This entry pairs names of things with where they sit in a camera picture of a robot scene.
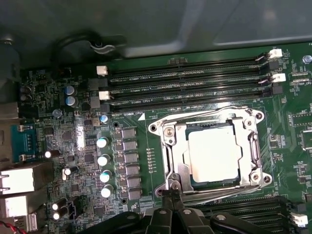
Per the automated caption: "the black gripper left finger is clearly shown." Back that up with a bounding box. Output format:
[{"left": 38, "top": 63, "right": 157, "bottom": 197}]
[{"left": 85, "top": 189, "right": 174, "bottom": 234}]

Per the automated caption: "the black and grey PC case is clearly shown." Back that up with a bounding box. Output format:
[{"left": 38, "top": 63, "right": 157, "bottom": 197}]
[{"left": 0, "top": 0, "right": 312, "bottom": 81}]

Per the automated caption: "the silver rear port block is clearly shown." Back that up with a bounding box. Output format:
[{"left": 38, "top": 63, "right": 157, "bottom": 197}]
[
  {"left": 0, "top": 165, "right": 54, "bottom": 195},
  {"left": 0, "top": 195, "right": 37, "bottom": 232}
]

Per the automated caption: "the green motherboard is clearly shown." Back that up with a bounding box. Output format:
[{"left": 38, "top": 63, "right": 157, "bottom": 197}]
[{"left": 18, "top": 41, "right": 312, "bottom": 234}]

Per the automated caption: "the metal CPU socket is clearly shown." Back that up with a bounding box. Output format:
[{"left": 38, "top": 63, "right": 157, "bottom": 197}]
[{"left": 147, "top": 104, "right": 273, "bottom": 198}]

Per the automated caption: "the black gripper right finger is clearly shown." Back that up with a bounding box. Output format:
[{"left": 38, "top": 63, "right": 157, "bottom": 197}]
[{"left": 171, "top": 192, "right": 269, "bottom": 234}]

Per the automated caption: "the metal CPU socket cover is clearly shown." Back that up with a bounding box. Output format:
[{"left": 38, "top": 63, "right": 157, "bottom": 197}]
[{"left": 162, "top": 119, "right": 259, "bottom": 190}]

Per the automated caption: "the blue rear port connector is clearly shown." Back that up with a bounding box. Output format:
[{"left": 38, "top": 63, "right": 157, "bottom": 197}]
[{"left": 11, "top": 123, "right": 38, "bottom": 163}]

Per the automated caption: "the metal CPU locking lever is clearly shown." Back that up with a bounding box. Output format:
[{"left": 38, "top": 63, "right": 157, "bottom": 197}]
[
  {"left": 155, "top": 105, "right": 258, "bottom": 126},
  {"left": 168, "top": 184, "right": 268, "bottom": 205}
]

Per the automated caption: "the black RAM slot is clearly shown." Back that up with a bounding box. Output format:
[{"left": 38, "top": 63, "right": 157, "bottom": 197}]
[
  {"left": 90, "top": 85, "right": 282, "bottom": 113},
  {"left": 89, "top": 62, "right": 280, "bottom": 90},
  {"left": 185, "top": 196, "right": 307, "bottom": 214},
  {"left": 99, "top": 73, "right": 286, "bottom": 101},
  {"left": 96, "top": 48, "right": 283, "bottom": 78},
  {"left": 202, "top": 209, "right": 309, "bottom": 226}
]

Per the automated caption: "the silver square CPU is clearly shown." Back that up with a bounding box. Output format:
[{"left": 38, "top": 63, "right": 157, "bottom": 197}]
[{"left": 185, "top": 123, "right": 242, "bottom": 186}]

